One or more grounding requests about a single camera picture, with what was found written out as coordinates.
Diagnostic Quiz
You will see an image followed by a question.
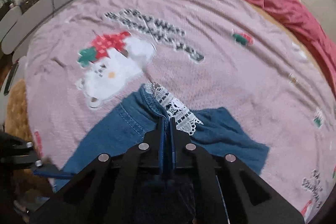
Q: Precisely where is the blue denim pants lace hem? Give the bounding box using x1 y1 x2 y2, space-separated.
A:
52 82 271 224

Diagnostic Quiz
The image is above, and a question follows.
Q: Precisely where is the brown plush teddy bear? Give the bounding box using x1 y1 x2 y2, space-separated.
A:
3 79 56 204

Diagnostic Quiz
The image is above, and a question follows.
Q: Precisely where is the grey padded bed footboard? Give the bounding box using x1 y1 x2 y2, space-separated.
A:
1 0 73 55

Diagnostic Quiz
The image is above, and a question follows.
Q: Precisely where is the pink strawberry bear bedsheet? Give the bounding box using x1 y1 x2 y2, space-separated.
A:
25 0 335 222

